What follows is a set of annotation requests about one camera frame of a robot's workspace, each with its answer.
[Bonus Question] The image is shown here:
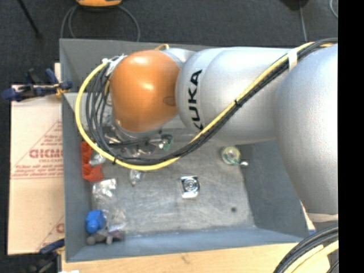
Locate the grey metal bin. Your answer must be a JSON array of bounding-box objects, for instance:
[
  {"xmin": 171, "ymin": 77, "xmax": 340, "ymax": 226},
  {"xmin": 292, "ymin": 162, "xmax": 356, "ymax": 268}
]
[{"xmin": 59, "ymin": 38, "xmax": 314, "ymax": 263}]

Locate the shiny square metal piece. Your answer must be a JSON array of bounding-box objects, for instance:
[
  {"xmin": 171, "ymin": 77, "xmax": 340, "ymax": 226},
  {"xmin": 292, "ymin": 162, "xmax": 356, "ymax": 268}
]
[{"xmin": 179, "ymin": 175, "xmax": 201, "ymax": 200}]

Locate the clear round glass, green inside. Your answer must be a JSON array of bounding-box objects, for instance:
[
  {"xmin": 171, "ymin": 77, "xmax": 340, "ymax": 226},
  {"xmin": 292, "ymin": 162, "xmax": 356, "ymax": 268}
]
[{"xmin": 221, "ymin": 146, "xmax": 250, "ymax": 169}]

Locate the red plastic toy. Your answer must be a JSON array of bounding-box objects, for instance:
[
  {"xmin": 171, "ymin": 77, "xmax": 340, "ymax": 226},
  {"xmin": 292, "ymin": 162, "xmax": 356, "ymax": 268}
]
[{"xmin": 80, "ymin": 140, "xmax": 105, "ymax": 182}]

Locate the brown cardboard board, red print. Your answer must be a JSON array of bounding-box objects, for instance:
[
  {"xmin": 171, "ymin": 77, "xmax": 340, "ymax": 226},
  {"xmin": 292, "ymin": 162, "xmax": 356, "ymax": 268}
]
[{"xmin": 6, "ymin": 84, "xmax": 67, "ymax": 256}]

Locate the clear plastic bag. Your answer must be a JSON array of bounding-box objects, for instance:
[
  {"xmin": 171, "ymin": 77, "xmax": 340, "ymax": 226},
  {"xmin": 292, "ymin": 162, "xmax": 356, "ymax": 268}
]
[{"xmin": 90, "ymin": 177, "xmax": 127, "ymax": 233}]

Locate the clear glass piece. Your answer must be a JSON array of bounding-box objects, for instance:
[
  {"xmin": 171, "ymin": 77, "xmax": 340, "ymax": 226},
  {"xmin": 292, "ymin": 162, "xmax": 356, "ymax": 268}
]
[{"xmin": 129, "ymin": 169, "xmax": 144, "ymax": 187}]

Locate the blue plastic block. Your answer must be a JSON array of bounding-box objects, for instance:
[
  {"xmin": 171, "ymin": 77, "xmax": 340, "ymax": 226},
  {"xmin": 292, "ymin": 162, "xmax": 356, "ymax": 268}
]
[{"xmin": 85, "ymin": 209, "xmax": 106, "ymax": 235}]

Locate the grey toy animal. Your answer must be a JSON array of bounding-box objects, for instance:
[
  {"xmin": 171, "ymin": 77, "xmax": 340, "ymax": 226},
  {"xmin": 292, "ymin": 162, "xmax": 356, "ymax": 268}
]
[{"xmin": 86, "ymin": 229, "xmax": 126, "ymax": 246}]

